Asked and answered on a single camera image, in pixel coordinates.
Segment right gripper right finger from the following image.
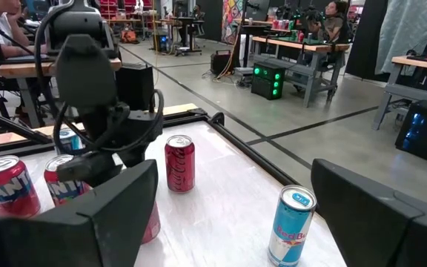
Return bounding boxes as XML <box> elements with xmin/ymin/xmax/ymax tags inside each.
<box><xmin>311</xmin><ymin>159</ymin><xmax>422</xmax><ymax>267</ymax></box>

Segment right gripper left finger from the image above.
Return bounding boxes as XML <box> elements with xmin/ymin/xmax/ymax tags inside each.
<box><xmin>76</xmin><ymin>159</ymin><xmax>159</xmax><ymax>267</ymax></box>

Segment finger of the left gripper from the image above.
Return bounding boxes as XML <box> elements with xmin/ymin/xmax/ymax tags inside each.
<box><xmin>56</xmin><ymin>151</ymin><xmax>124</xmax><ymax>186</ymax></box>

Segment red Coca-Cola Star Wars can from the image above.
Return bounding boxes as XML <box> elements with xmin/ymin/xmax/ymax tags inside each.
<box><xmin>164</xmin><ymin>134</ymin><xmax>196</xmax><ymax>194</ymax></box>
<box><xmin>141</xmin><ymin>200</ymin><xmax>162</xmax><ymax>245</ymax></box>

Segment blue and silver slim can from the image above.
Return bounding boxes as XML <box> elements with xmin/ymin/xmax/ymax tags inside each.
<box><xmin>55</xmin><ymin>128</ymin><xmax>85</xmax><ymax>156</ymax></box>

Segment red Fanta strawberry can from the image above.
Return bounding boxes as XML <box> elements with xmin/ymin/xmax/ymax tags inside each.
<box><xmin>44</xmin><ymin>154</ymin><xmax>93</xmax><ymax>207</ymax></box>
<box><xmin>0</xmin><ymin>155</ymin><xmax>42</xmax><ymax>219</ymax></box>

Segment black computer tower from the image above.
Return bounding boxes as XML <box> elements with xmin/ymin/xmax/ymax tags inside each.
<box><xmin>115</xmin><ymin>62</ymin><xmax>156</xmax><ymax>112</ymax></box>

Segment blue silver Red Bull can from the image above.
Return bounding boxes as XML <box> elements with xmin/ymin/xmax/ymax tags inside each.
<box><xmin>267</xmin><ymin>184</ymin><xmax>317</xmax><ymax>267</ymax></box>

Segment orange bag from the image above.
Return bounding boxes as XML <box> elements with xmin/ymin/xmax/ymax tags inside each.
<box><xmin>120</xmin><ymin>28</ymin><xmax>139</xmax><ymax>45</ymax></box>

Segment black speaker box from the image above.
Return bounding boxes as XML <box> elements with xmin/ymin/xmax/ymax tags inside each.
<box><xmin>210</xmin><ymin>50</ymin><xmax>236</xmax><ymax>77</ymax></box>

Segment wooden desk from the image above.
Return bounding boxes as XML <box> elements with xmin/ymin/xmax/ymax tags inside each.
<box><xmin>0</xmin><ymin>57</ymin><xmax>122</xmax><ymax>129</ymax></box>

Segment green-lit computer tower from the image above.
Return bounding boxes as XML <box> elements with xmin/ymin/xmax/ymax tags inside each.
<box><xmin>251</xmin><ymin>62</ymin><xmax>286</xmax><ymax>101</ymax></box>

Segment wooden workbench grey legs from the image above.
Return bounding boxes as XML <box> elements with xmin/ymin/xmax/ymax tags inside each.
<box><xmin>252</xmin><ymin>35</ymin><xmax>351</xmax><ymax>108</ymax></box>
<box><xmin>371</xmin><ymin>54</ymin><xmax>427</xmax><ymax>131</ymax></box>

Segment grey-green curtain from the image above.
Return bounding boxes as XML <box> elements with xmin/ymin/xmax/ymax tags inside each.
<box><xmin>374</xmin><ymin>0</ymin><xmax>427</xmax><ymax>77</ymax></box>

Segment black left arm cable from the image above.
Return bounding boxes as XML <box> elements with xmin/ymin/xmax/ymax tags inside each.
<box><xmin>34</xmin><ymin>0</ymin><xmax>165</xmax><ymax>155</ymax></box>

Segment colourful wall poster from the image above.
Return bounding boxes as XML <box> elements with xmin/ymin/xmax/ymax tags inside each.
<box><xmin>221</xmin><ymin>0</ymin><xmax>245</xmax><ymax>45</ymax></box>

